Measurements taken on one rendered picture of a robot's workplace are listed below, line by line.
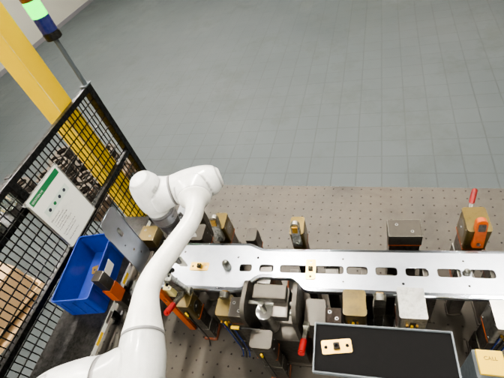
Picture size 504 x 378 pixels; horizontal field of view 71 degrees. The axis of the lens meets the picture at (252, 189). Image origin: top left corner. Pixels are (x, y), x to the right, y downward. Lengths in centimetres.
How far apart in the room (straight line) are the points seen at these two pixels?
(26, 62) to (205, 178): 92
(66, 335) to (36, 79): 103
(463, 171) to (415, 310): 206
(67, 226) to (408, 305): 135
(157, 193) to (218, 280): 50
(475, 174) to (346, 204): 142
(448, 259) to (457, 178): 170
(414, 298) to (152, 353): 78
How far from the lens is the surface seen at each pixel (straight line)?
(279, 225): 192
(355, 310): 124
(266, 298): 117
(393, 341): 113
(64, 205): 170
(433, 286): 139
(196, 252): 158
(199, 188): 108
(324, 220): 190
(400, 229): 146
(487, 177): 314
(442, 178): 308
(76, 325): 166
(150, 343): 87
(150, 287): 95
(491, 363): 115
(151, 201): 115
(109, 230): 147
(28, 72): 172
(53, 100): 177
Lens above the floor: 222
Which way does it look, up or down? 45 degrees down
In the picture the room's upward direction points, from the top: 20 degrees counter-clockwise
